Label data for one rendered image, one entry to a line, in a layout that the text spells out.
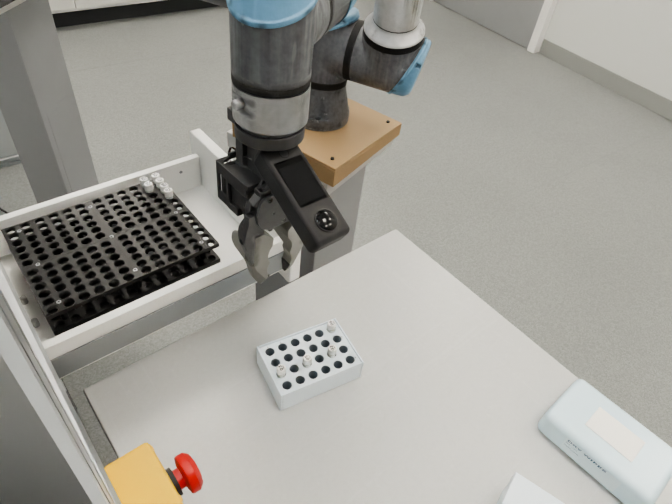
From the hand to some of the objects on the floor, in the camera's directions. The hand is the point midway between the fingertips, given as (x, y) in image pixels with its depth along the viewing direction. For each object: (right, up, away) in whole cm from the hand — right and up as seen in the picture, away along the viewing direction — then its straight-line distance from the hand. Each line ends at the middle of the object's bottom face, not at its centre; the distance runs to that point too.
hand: (276, 271), depth 65 cm
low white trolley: (+8, -76, +55) cm, 95 cm away
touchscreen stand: (-76, 0, +121) cm, 143 cm away
